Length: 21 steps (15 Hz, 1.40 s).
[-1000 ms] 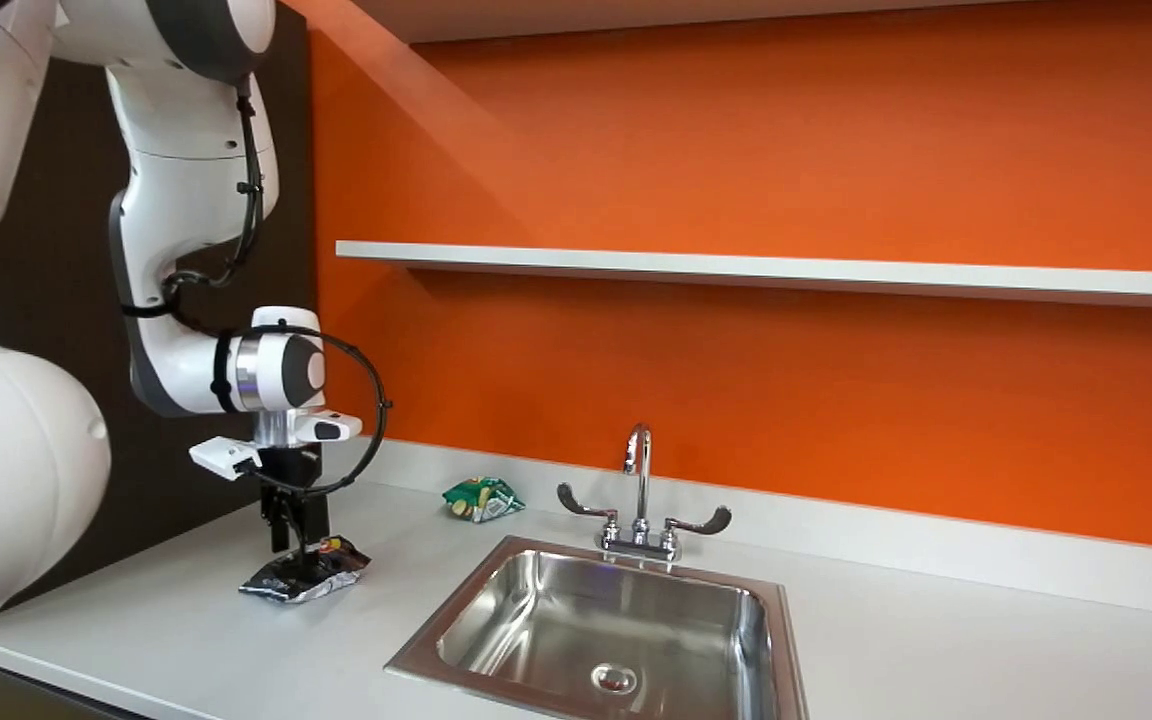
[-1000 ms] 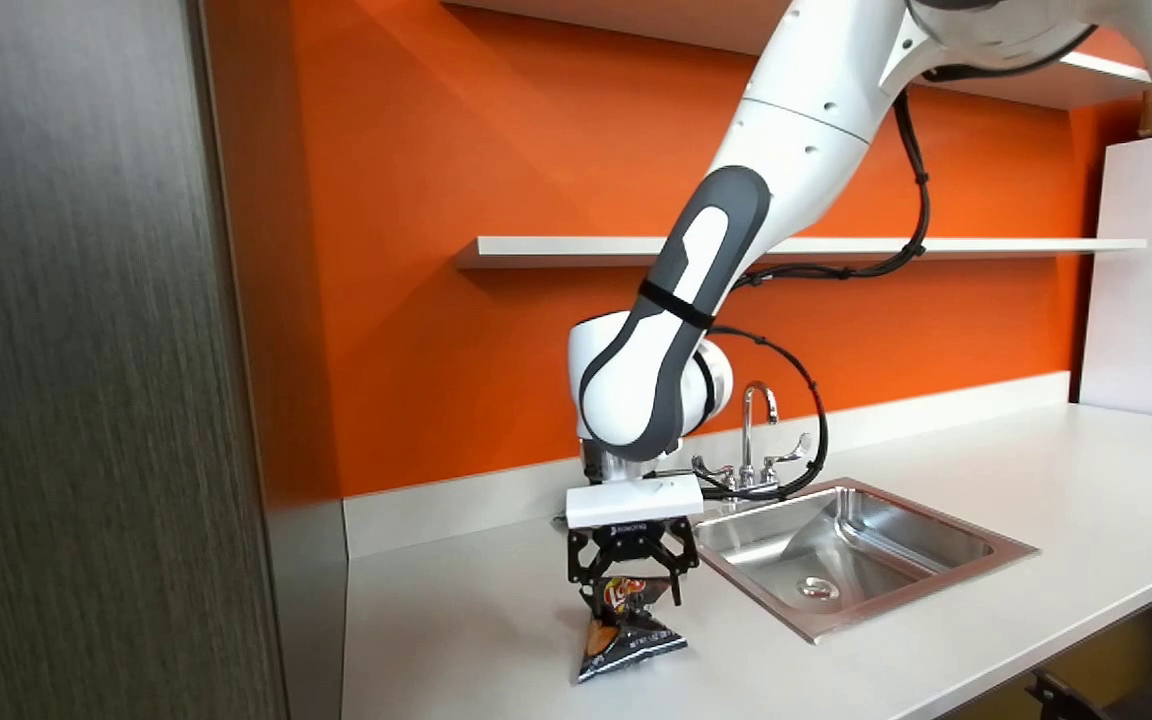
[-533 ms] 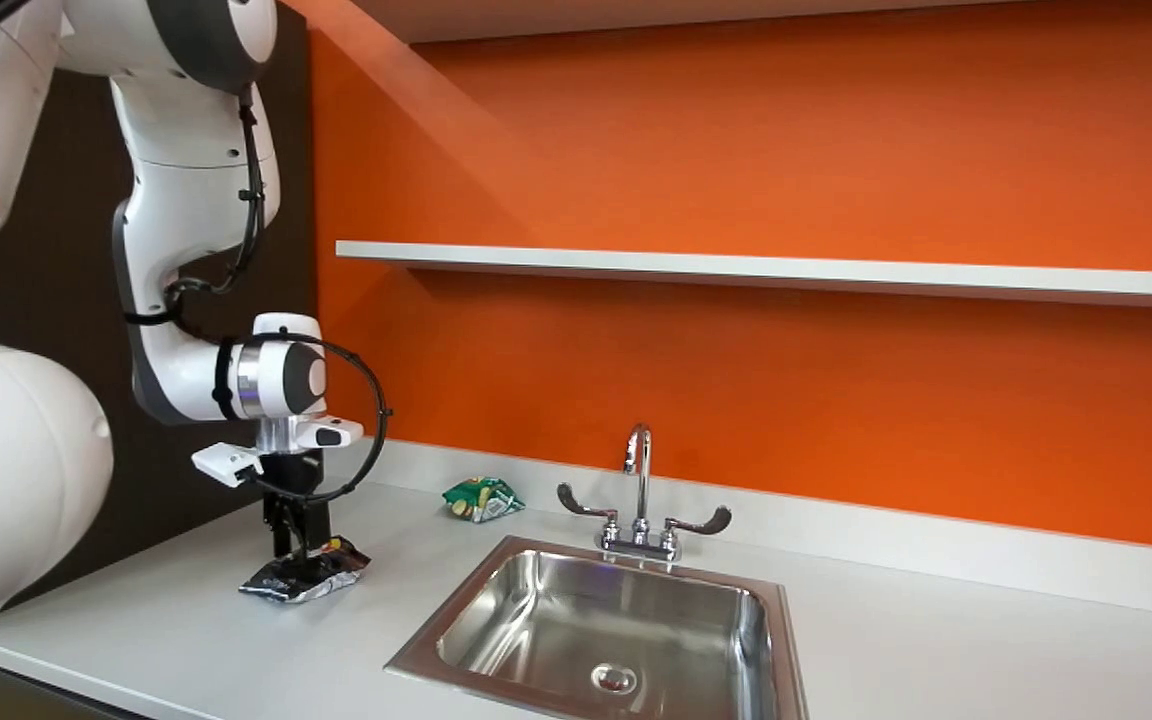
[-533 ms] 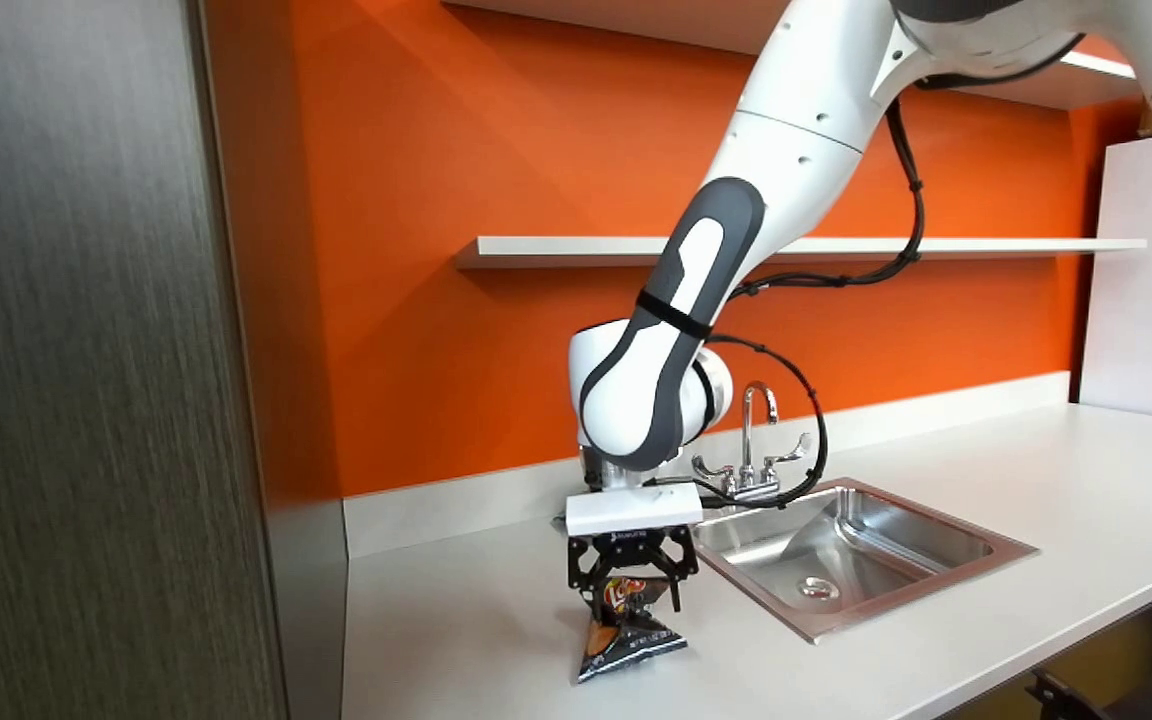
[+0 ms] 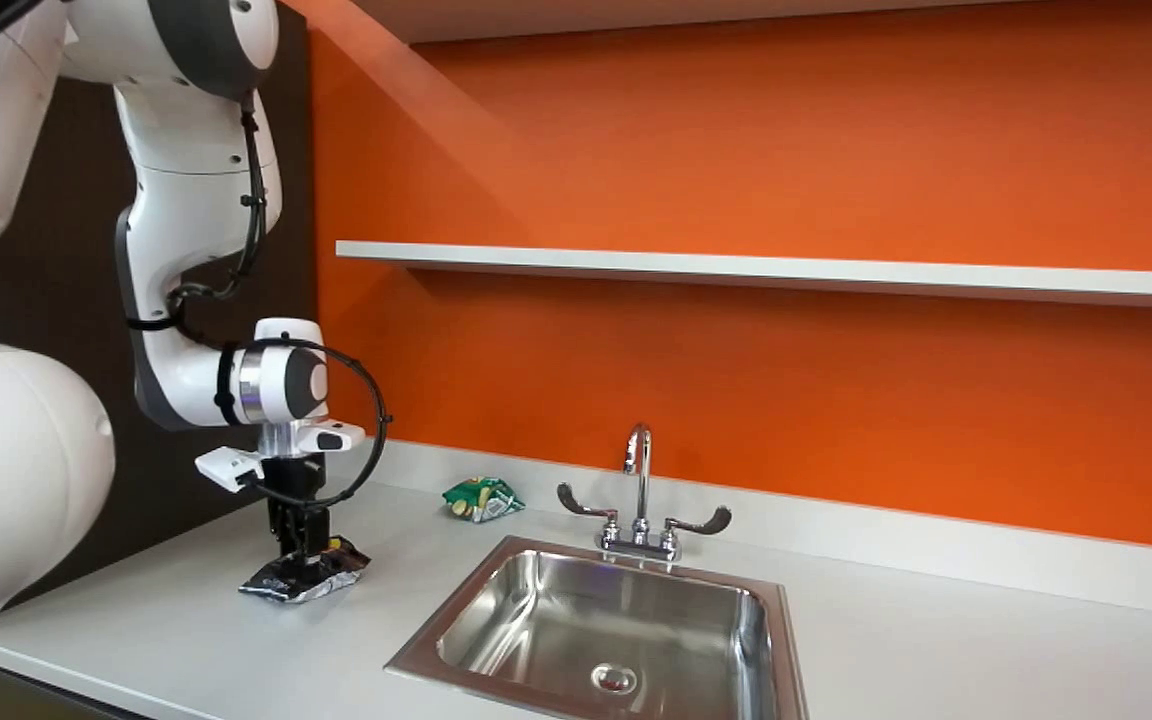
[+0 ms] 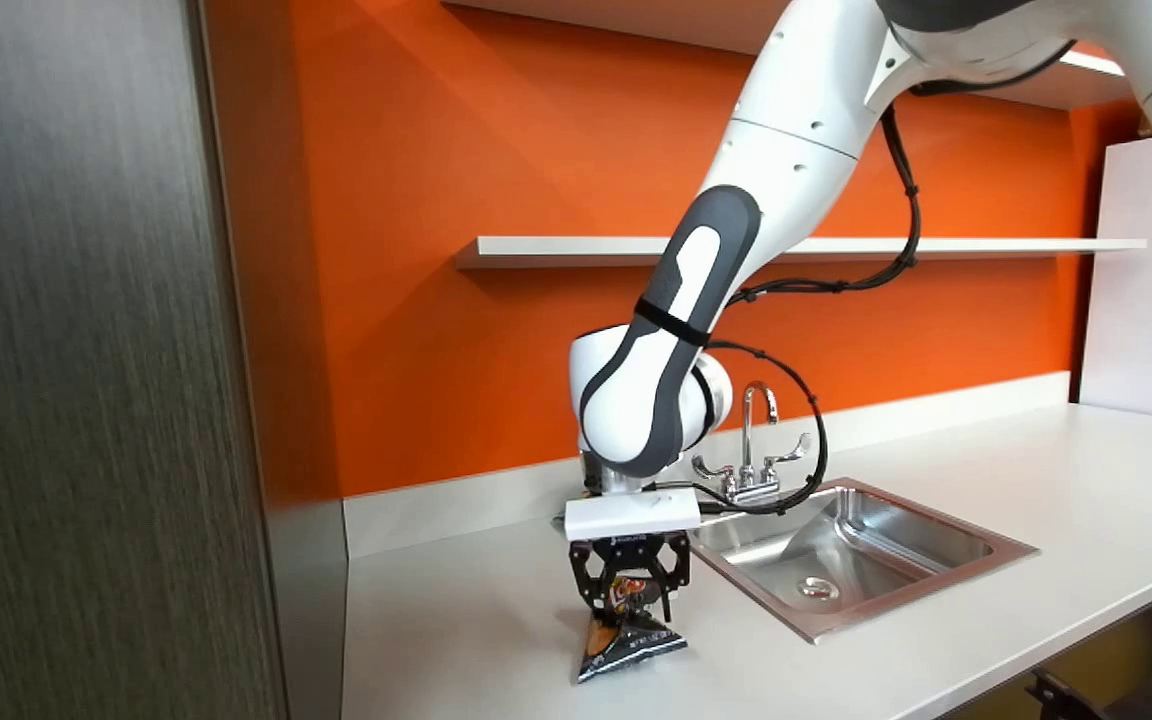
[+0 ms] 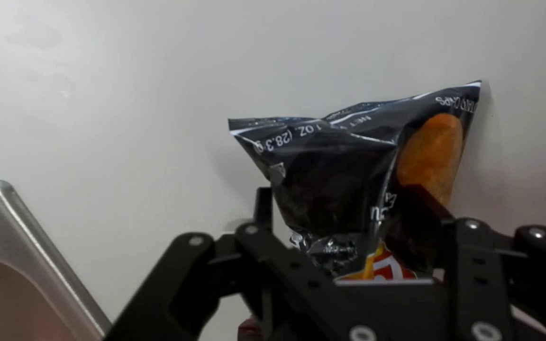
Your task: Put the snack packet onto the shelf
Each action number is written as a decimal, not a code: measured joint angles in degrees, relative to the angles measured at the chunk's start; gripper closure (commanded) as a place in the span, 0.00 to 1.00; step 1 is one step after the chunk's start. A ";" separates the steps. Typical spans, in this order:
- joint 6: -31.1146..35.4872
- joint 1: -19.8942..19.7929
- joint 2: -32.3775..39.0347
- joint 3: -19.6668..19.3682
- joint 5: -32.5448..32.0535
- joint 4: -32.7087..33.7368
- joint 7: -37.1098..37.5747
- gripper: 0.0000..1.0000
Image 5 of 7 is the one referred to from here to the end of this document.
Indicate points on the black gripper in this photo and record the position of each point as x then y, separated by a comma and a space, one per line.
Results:
296, 497

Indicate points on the black snack packet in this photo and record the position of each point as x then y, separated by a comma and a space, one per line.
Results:
300, 583

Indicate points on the long white wall shelf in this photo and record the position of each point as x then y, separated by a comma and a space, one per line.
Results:
817, 270

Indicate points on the dark wood-grain cabinet panel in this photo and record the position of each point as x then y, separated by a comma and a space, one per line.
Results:
81, 303

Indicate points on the green snack packet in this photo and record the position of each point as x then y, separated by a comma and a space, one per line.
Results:
480, 497

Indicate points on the stainless steel sink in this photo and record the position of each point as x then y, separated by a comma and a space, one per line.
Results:
601, 634

